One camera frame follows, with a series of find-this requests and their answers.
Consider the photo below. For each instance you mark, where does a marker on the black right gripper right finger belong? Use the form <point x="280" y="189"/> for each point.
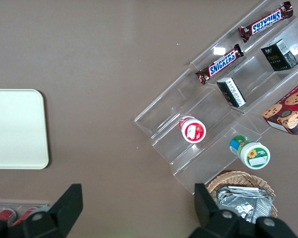
<point x="213" y="223"/>

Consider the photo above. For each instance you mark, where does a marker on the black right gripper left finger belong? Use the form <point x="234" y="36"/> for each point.
<point x="52" y="220"/>

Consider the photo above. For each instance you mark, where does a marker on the light wicker basket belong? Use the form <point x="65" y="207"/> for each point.
<point x="238" y="177"/>

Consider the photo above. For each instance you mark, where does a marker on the cream rectangular tray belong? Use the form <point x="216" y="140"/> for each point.
<point x="15" y="129"/>

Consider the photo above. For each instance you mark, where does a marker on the red cola bottle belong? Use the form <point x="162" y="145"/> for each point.
<point x="5" y="214"/>
<point x="27" y="213"/>

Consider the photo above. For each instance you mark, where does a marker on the silver foil wrapped package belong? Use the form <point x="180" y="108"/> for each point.
<point x="238" y="205"/>

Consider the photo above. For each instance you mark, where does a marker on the clear acrylic bottle rack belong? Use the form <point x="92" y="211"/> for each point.
<point x="20" y="204"/>

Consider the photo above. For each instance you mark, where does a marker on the green lid yogurt cup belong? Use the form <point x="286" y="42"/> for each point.
<point x="253" y="156"/>

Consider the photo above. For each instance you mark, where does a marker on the red lid yogurt cup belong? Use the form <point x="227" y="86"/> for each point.
<point x="193" y="131"/>

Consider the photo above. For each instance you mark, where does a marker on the clear acrylic stepped display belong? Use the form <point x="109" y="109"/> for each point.
<point x="164" y="106"/>

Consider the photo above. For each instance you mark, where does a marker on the small black carton box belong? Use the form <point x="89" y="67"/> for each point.
<point x="232" y="93"/>
<point x="279" y="55"/>

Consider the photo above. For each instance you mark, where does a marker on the red cookie box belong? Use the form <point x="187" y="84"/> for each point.
<point x="290" y="111"/>

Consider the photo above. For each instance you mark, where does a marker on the Snickers chocolate bar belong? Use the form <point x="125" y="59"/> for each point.
<point x="265" y="22"/>
<point x="221" y="65"/>

